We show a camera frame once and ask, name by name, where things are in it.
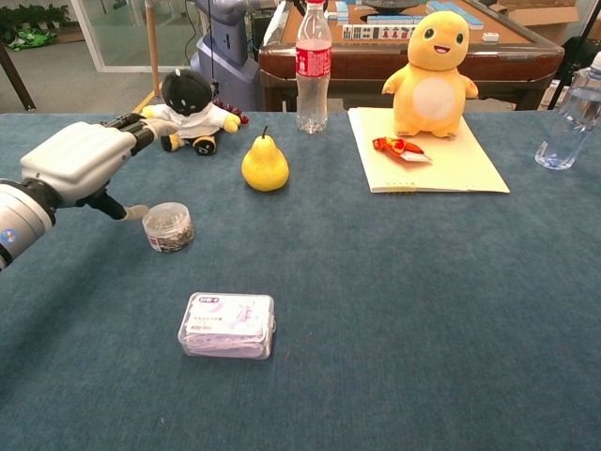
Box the black plush toy white shirt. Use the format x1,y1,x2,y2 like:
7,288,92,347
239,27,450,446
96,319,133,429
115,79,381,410
141,68,242,156

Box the yellow pear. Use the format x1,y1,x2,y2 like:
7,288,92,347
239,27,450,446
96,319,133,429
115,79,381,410
240,125,290,193

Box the clear white-cap water bottle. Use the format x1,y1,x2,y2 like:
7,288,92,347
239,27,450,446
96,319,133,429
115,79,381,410
534,51,601,171

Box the clear plastic paper clip tub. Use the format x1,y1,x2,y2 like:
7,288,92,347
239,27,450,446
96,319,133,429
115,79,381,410
142,202,195,254

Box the cream paper notepad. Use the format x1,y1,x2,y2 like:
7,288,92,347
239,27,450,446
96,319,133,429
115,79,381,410
347,106,511,195

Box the empty red-cap cola bottle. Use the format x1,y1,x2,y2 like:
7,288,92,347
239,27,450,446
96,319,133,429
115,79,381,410
295,0,332,135

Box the clear plastic rectangular box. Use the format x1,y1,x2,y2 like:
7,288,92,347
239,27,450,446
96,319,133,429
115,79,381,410
177,291,276,361

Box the dark red grape bunch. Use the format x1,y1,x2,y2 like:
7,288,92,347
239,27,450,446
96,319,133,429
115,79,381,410
213,97,250,126

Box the wooden pole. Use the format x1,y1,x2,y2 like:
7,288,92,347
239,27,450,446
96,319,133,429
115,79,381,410
145,0,161,98

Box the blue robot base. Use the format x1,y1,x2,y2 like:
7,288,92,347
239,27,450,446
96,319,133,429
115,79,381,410
190,0,283,113

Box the blue-backed mahjong tile row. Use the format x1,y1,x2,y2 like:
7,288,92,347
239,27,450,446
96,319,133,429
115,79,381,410
366,14,424,24

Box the orange snack packet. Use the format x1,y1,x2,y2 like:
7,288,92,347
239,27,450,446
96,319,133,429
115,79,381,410
372,136,434,164

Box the cardboard box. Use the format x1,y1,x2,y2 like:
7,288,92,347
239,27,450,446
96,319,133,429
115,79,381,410
497,0,579,46

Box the yellow plush chick toy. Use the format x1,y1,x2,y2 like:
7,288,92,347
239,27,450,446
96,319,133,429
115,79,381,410
381,10,479,138

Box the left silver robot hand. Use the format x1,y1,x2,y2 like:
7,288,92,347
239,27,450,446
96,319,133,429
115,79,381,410
20,112,179,222

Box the blue table cloth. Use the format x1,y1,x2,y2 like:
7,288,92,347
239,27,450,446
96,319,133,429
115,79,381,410
0,111,601,451

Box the brown mahjong table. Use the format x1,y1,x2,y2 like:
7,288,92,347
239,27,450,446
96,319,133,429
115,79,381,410
257,0,565,113

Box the green potted plants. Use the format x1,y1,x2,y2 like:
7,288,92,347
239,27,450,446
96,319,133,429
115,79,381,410
0,3,70,52

